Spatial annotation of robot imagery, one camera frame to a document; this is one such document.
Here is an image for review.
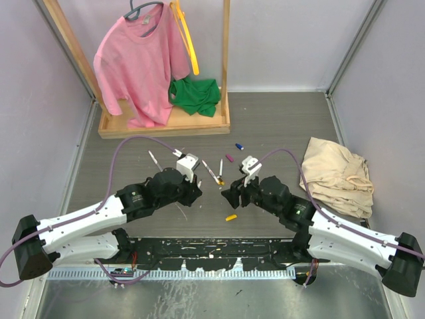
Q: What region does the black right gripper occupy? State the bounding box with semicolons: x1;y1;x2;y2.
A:
221;169;282;217

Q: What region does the yellow pen cap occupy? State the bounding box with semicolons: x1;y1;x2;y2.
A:
225;214;238;222

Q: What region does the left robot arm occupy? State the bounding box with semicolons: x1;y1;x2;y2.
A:
12;167;202;280

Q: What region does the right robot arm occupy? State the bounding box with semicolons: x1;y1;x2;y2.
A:
221;176;424;297

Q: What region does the white pen purple end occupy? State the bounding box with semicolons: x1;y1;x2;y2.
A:
148;150;163;171

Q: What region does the white marker orange tip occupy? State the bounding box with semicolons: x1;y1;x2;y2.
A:
201;159;220;185

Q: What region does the white marker blue end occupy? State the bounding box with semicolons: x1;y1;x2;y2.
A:
218;159;223;178

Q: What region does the wooden rack base tray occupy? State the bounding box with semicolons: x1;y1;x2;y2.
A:
98;90;230;139

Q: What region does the green cloth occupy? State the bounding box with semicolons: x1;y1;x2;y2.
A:
169;76;221;118

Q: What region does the beige cloth bag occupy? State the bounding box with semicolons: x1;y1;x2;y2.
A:
299;137;375;219

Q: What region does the pink shirt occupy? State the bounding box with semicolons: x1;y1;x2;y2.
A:
93;3;190;128

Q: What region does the grey clothes hanger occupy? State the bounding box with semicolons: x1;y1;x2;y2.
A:
124;1;165;40

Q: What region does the yellow hanger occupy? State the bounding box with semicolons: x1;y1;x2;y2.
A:
169;0;199;76

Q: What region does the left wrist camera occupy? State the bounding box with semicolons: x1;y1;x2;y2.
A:
176;154;200;183

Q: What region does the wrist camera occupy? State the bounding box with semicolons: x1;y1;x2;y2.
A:
176;154;200;183
240;156;262;187

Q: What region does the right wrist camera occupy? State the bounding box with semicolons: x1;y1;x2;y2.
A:
240;156;262;187

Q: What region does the wooden rack right post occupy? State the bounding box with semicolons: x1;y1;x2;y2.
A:
220;0;230;117

